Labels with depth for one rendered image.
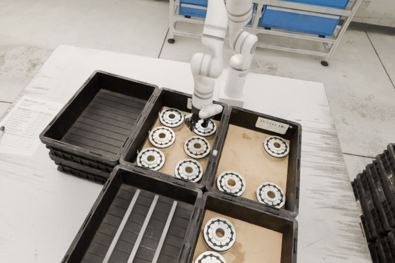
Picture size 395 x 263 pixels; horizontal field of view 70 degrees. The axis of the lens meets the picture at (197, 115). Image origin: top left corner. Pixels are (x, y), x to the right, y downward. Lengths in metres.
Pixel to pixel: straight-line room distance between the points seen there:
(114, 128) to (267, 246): 0.71
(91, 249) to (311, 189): 0.88
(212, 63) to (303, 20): 2.17
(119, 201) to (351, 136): 2.09
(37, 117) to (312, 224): 1.28
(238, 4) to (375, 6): 3.25
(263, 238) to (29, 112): 1.16
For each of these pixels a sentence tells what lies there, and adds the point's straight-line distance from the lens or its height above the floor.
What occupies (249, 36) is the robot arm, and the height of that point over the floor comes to 1.12.
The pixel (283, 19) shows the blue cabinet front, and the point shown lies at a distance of 2.95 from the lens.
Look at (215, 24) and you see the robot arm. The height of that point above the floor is 1.31.
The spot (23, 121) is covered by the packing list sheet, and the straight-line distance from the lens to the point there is 1.51.
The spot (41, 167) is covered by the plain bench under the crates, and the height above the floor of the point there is 0.70.
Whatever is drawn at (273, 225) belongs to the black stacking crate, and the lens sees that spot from 0.99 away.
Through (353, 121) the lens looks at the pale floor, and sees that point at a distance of 2.81.
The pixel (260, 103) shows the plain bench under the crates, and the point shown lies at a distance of 1.54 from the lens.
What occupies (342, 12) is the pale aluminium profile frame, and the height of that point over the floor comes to 0.60.
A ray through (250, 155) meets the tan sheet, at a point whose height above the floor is 0.83.
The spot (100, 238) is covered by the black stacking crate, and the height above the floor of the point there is 0.83.
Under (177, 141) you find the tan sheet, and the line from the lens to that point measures 1.13.
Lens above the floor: 1.75
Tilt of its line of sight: 48 degrees down
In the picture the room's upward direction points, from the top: 8 degrees clockwise
